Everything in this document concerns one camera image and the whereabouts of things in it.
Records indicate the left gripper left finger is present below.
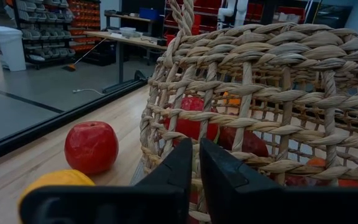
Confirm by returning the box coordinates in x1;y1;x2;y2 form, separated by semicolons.
19;138;194;224

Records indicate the red bin cabinet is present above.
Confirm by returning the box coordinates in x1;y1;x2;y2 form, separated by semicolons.
163;0;307;44

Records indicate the orange broom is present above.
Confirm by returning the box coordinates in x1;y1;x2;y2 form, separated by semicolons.
62;37;108;72

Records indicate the yellow lemon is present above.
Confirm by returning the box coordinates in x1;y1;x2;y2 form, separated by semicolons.
17;169;96;224

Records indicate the grey bin storage rack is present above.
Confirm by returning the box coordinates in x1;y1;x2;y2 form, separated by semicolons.
12;0;77;70

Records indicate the orange bin storage rack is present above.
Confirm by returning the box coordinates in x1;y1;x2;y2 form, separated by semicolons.
67;0;102;52

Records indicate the clear plastic container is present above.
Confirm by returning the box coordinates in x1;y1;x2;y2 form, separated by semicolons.
119;27;137;37

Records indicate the grey woven placemat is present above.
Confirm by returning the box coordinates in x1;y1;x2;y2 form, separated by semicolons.
131;161;145;187

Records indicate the orange fruit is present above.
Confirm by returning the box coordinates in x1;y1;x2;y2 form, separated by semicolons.
223;91;241;106

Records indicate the wooden workbench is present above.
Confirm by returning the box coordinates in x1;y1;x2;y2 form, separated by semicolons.
84;30;167;94

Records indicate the white floor cable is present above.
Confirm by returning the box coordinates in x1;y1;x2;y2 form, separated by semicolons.
72;88;105;96

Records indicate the woven wicker basket with handles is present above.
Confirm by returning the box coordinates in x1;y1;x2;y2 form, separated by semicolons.
131;0;358;224

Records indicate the dark maroon fruit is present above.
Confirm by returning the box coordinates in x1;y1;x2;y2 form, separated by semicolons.
218;126;269;158

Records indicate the red apple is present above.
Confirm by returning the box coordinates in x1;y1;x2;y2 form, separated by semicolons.
64;120;119;175
163;96;220;146

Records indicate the white trash bin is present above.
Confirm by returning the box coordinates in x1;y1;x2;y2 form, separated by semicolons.
0;26;27;72

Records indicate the black aluminium rig frame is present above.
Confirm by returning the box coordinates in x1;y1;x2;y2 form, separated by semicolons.
0;79;150;167

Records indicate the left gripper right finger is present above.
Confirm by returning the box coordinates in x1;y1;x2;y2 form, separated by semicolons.
199;138;358;224

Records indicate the blue box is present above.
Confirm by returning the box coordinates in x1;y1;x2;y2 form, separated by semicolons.
139;6;160;21

